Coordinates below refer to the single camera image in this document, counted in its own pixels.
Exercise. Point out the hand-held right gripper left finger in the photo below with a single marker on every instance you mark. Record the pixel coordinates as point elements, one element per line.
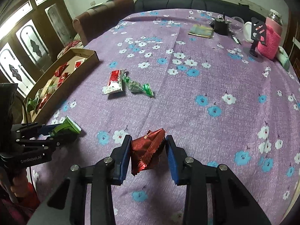
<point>125,159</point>

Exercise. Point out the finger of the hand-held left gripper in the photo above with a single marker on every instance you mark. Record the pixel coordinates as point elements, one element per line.
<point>56,141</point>
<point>49,129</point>

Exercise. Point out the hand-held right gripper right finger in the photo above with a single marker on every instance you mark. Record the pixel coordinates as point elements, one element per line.
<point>172,161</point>

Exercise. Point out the green snack packet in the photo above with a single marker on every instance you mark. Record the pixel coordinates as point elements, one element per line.
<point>66,127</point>

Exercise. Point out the dark red foil snack packet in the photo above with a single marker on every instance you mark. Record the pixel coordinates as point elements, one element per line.
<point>145,152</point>

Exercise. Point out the pile of mixed snack packets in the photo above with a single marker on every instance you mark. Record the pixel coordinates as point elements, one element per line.
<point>61,69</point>

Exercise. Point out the shallow cardboard box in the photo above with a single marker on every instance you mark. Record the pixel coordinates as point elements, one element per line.
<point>88,56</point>

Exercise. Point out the person's left forearm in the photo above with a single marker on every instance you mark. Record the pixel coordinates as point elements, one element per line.
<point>31,198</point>

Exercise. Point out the person's left hand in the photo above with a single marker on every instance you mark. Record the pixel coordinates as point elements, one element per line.
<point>20,184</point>

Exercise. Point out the purple floral blanket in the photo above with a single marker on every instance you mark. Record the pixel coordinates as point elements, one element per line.
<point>211,133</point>

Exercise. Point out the green twist-wrapped candy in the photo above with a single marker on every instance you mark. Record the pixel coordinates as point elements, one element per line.
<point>134,86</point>

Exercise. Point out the red and white snack packet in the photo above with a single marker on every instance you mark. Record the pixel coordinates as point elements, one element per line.
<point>114,79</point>

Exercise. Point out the red patterned cloth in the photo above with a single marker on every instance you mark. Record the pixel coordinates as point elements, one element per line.
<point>70,46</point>

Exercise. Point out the wooden cabinet with glass doors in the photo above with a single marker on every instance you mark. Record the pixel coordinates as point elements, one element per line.
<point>37,23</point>

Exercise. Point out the brown sofa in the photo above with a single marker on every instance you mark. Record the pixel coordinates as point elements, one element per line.
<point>100,16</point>

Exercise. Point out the olive packet far top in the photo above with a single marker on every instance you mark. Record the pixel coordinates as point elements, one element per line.
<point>201,31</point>

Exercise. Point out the small pen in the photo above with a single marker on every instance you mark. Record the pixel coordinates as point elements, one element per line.
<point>236,39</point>

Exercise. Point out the small black device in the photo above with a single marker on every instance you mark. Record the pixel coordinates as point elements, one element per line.
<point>220,27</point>

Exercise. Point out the light green pouch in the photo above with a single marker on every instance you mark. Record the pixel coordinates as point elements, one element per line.
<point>284,59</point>

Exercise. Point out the white cup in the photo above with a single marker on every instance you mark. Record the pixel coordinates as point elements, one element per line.
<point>248,30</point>

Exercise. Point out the clear glass bowl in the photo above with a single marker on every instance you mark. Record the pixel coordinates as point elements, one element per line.
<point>236,21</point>

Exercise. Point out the black phone stand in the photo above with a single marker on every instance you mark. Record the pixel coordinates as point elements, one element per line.
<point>257,31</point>

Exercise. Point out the bottle in pink knitted sleeve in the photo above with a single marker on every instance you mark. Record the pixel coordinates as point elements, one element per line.
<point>269,39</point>

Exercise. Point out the black sofa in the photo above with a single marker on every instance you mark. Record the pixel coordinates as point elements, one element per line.
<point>199,3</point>

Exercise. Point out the white wall socket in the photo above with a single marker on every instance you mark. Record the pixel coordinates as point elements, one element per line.
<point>92,4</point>

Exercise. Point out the wooden furniture frame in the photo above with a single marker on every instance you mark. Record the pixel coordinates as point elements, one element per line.
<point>294,51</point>

